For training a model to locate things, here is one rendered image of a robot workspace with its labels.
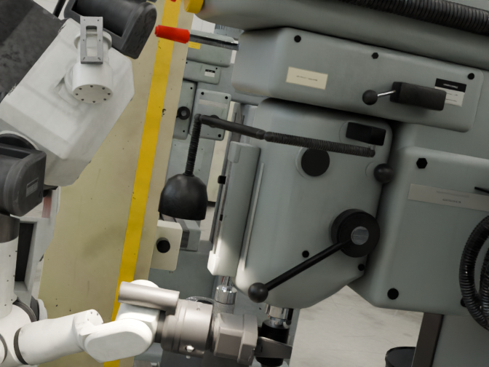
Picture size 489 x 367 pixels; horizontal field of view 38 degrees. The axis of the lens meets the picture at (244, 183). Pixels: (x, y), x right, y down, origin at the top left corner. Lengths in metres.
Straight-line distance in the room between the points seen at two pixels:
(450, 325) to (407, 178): 0.42
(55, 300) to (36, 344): 1.69
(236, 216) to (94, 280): 1.86
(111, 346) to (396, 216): 0.49
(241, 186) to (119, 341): 0.32
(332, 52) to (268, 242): 0.29
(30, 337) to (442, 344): 0.76
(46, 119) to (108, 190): 1.61
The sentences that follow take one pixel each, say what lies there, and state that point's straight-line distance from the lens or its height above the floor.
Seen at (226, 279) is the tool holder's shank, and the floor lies 1.22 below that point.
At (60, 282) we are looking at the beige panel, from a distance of 2.93.
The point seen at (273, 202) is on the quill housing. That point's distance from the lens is 1.06.
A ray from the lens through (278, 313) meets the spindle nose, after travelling 1.17.
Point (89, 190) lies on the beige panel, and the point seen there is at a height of 1.14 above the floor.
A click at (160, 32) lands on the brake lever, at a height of 1.70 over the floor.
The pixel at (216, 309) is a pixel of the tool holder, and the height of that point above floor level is 1.15.
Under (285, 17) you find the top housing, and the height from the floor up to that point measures 1.74.
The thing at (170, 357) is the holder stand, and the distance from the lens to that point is 1.73.
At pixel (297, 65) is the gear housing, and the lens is 1.00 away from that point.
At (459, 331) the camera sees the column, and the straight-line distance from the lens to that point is 1.40.
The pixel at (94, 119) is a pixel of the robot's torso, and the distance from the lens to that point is 1.29.
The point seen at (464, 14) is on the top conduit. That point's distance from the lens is 1.06.
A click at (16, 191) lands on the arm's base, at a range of 1.17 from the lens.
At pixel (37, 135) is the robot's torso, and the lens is 1.25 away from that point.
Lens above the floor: 1.63
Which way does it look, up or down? 7 degrees down
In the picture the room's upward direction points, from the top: 11 degrees clockwise
